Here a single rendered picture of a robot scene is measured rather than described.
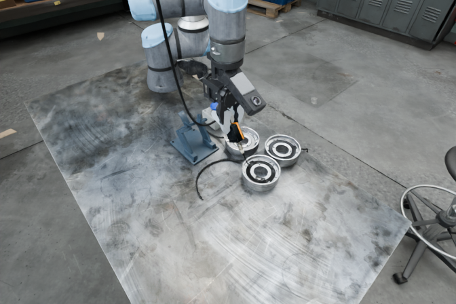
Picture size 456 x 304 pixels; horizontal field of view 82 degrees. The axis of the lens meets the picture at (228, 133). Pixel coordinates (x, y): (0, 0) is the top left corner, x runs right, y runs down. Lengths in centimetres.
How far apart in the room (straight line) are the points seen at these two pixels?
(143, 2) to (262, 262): 60
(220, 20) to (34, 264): 156
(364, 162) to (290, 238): 146
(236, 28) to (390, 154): 184
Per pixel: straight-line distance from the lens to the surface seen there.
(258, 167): 76
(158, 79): 109
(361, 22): 420
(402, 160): 223
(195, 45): 104
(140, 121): 98
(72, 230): 180
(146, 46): 104
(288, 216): 71
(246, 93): 58
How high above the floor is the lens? 140
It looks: 43 degrees down
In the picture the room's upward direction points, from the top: straight up
